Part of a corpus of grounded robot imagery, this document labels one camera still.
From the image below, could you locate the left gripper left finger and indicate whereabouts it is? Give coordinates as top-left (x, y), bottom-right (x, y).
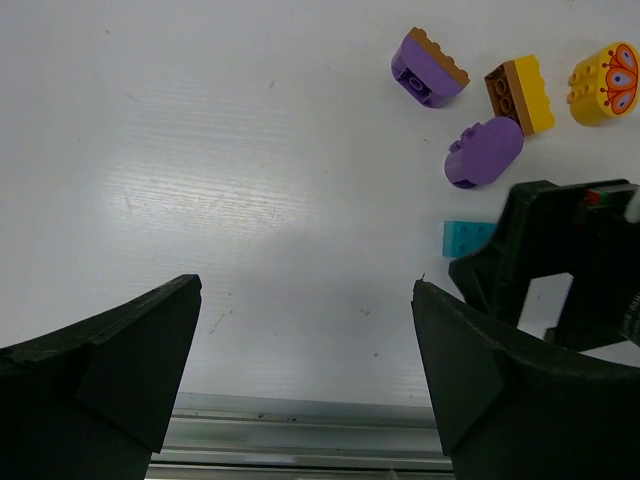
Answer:
top-left (1, 274), bottom-right (202, 479)

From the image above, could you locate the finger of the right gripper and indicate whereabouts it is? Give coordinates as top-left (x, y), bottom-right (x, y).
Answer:
top-left (449, 181), bottom-right (575, 327)

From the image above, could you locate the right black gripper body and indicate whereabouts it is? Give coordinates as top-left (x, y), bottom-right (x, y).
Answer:
top-left (544, 183), bottom-right (639, 350)

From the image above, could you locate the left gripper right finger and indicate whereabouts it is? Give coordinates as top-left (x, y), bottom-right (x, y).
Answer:
top-left (411, 280), bottom-right (639, 479)

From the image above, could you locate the teal lego plate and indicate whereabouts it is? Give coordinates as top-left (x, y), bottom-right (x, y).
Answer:
top-left (442, 220), bottom-right (496, 258)

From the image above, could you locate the purple oval lego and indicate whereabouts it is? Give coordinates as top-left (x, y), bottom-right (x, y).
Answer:
top-left (444, 117), bottom-right (524, 189)

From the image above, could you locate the yellow brown lego brick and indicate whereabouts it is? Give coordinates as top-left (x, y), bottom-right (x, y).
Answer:
top-left (484, 54), bottom-right (555, 137)

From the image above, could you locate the yellow butterfly lego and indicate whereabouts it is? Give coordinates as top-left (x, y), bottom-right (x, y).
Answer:
top-left (567, 42), bottom-right (639, 127)

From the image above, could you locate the purple brown half-round lego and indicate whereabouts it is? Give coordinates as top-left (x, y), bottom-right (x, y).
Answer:
top-left (391, 27), bottom-right (470, 109)

